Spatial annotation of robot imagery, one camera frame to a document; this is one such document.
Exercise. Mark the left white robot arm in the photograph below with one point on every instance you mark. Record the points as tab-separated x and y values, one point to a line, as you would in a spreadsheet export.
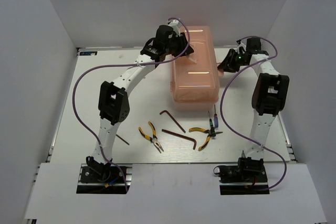
113	101

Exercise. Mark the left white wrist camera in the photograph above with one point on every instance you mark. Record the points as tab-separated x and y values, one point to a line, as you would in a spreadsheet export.
175	24

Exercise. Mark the pink plastic tool box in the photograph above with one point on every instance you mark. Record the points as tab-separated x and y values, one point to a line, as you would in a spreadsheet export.
195	78

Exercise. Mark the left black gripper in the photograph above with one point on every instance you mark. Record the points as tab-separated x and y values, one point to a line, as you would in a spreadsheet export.
183	42

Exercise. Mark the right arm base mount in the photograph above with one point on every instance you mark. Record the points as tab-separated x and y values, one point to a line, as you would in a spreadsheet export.
247	177

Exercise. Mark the lower long hex key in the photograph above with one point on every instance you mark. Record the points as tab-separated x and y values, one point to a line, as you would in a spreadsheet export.
181	136

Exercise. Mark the upper long hex key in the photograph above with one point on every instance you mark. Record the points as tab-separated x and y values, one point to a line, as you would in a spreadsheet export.
173	119

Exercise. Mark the green black screwdriver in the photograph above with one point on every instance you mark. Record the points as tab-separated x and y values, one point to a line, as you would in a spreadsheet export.
212	129

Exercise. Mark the small dark hex key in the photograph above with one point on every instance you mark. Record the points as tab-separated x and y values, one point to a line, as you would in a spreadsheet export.
122	139

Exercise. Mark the yellow needle nose pliers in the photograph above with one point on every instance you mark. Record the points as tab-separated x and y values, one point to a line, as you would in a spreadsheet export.
152	139

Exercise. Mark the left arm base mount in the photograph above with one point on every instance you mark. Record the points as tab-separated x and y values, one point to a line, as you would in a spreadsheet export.
89	182

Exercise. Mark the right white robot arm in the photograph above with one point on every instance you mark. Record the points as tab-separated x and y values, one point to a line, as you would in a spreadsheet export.
268	99

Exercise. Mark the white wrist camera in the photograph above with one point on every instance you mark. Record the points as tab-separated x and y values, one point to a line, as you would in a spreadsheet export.
241	47
175	24

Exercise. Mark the long hex key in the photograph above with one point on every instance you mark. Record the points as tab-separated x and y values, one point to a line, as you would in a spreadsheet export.
173	119
181	136

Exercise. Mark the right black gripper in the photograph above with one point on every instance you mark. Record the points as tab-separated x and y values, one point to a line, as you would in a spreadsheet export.
227	65

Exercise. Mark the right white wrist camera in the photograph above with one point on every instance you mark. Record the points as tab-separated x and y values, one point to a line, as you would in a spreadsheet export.
241	47

